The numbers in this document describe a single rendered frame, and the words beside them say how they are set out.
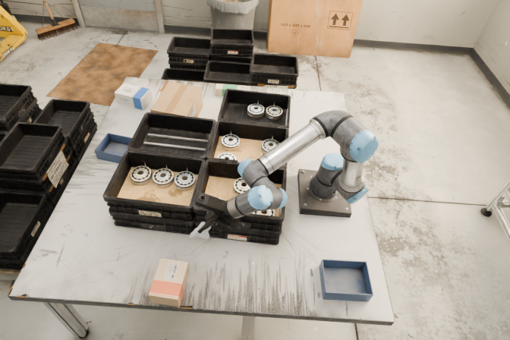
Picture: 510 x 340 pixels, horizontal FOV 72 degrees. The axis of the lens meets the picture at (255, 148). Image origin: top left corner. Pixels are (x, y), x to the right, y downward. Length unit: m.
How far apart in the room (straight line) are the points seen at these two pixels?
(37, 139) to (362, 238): 2.15
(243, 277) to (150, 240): 0.47
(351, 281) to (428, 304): 1.01
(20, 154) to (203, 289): 1.60
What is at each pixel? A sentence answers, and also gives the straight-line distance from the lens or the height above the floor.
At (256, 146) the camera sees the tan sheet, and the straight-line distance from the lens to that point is 1.95.
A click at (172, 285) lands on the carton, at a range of 1.57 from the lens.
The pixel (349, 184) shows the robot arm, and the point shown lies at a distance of 1.63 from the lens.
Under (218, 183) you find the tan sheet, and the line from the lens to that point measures 1.76.
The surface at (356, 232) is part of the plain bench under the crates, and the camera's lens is 1.86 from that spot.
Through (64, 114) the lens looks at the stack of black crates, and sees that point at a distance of 3.10.
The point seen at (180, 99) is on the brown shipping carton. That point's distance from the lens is 2.22.
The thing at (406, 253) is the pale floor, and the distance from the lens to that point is 2.77.
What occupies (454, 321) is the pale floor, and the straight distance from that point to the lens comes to 2.69.
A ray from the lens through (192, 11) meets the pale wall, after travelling 4.68.
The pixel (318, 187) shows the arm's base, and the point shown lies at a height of 0.79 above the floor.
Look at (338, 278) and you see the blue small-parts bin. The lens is 1.71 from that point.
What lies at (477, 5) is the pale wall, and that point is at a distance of 5.13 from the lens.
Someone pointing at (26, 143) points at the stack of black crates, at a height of 0.49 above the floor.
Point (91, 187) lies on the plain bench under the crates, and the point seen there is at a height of 0.70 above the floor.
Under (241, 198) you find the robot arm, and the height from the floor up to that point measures 1.25.
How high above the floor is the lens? 2.20
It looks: 45 degrees down
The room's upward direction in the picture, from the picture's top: 5 degrees clockwise
